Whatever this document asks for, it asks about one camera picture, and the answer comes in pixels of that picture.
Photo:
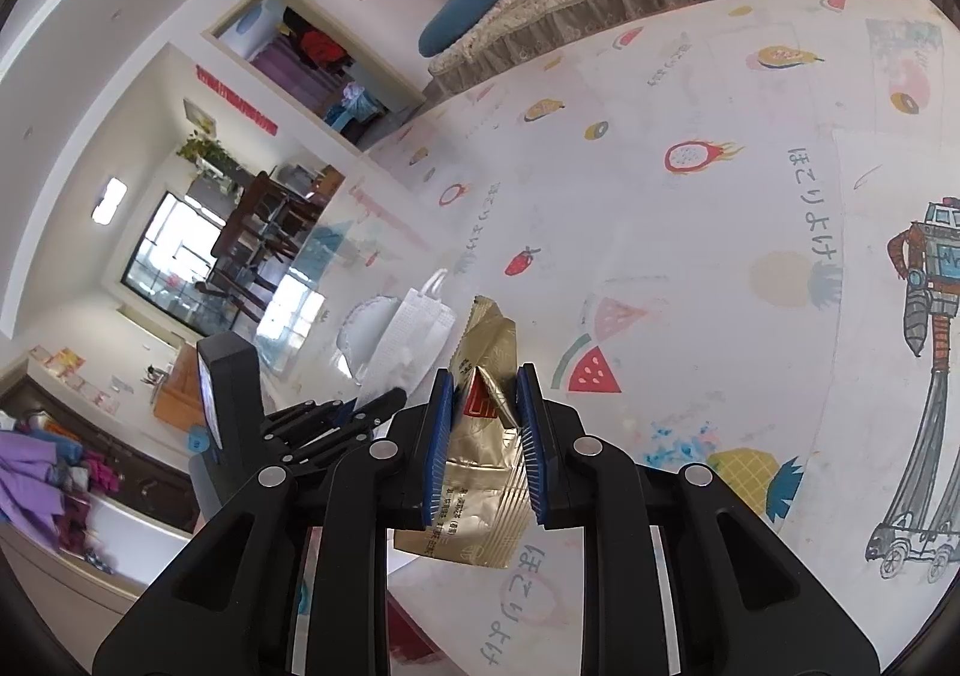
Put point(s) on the red wall banner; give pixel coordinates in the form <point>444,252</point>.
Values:
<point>236,100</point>

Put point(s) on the blue armrest cushion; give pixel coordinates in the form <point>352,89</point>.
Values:
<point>463,15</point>

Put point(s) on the fruit printed tablecloth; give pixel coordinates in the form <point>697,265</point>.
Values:
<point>712,233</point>

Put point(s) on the gold foil wrapper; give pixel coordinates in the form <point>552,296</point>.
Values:
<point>480,496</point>

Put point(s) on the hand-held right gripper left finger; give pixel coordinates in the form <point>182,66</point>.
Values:
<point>439,455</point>

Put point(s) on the orange wooden cabinet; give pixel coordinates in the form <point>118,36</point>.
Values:
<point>176,391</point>

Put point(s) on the large window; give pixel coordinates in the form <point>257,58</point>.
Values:
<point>176,263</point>

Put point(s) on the open doorway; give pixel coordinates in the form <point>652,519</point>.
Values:
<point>322,68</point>

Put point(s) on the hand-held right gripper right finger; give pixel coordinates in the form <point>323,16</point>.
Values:
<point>532,455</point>

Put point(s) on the robot drawing paper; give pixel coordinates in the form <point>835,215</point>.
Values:
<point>922,346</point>

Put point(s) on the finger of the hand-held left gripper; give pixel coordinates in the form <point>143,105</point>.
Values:
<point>379,406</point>
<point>311,424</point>

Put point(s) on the white face mask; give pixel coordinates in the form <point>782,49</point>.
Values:
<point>360,338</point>

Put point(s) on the ceiling light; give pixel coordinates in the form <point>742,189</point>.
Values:
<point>109,199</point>

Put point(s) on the dark wooden dining set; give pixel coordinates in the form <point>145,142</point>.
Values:
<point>259,233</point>

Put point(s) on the green potted plant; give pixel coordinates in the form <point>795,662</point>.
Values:
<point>204,151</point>

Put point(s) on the pile of purple clothes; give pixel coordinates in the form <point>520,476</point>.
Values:
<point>41,477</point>

